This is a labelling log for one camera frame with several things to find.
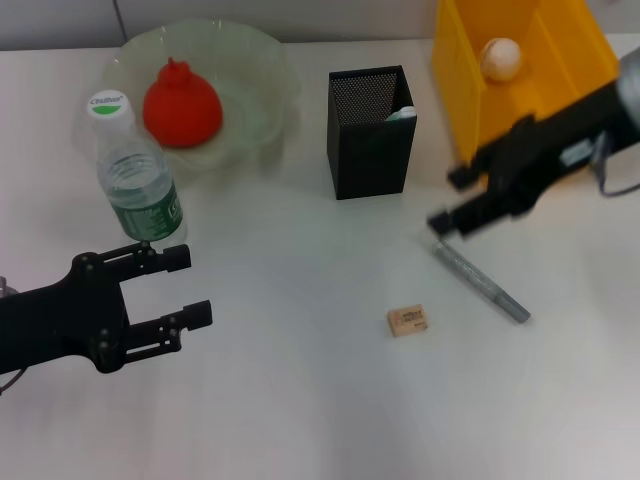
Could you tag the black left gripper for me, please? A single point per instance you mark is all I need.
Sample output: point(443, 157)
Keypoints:
point(65, 320)

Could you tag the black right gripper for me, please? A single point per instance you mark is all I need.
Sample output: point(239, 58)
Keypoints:
point(540, 155)

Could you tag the silver glitter pen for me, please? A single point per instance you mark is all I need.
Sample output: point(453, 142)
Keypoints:
point(480, 280)

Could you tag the clear water bottle green label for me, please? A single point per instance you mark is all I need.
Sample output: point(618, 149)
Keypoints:
point(140, 200)

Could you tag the mint green utility knife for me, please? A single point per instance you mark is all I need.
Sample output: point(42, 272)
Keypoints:
point(404, 114)

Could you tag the tan rectangular eraser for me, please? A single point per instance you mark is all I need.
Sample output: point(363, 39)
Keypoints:
point(409, 321)

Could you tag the white egg-shaped ball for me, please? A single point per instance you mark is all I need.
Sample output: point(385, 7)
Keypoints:
point(501, 59)

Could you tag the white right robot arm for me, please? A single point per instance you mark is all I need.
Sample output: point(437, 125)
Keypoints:
point(631, 85)

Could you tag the black mesh pen holder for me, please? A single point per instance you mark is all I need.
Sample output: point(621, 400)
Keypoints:
point(370, 160)

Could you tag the red round toy fruit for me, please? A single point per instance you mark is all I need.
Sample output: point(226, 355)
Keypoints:
point(182, 110)

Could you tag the translucent green glass fruit plate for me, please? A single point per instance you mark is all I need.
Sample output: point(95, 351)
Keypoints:
point(250, 90)

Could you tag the yellow plastic storage bin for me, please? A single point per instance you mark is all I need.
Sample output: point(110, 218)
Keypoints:
point(460, 75)

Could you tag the white partition panel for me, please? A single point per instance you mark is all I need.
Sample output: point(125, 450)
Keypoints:
point(325, 20)

